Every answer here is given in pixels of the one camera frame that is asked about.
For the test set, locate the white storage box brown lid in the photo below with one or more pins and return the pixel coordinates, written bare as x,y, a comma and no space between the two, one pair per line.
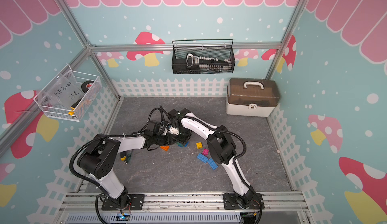
251,97

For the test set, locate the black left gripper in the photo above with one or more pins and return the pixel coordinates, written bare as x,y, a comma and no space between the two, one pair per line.
169,140

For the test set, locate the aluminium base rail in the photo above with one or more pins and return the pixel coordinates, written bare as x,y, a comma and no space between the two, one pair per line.
185,208

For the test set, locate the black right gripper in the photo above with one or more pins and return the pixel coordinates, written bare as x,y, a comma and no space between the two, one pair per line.
183,142

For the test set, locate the white wire wall basket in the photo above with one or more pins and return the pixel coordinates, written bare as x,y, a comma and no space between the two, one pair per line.
62,98

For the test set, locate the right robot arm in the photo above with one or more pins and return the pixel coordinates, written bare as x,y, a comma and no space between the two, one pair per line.
225,148

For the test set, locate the black tape roll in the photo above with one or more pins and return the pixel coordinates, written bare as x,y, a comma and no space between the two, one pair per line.
85,86

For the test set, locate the light blue lego brick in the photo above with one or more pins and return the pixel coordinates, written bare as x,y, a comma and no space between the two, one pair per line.
202,158
212,164

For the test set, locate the socket set tool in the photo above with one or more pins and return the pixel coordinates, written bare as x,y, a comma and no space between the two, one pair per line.
203,64

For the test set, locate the black wire wall basket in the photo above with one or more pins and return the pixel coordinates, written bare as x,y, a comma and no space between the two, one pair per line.
206,56

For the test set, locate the orange lego brick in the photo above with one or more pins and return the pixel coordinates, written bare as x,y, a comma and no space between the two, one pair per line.
165,148

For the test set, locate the yellow lego brick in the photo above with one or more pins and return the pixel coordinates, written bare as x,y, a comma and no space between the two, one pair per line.
199,145

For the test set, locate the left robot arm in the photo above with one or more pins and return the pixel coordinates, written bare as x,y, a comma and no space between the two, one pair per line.
94,161

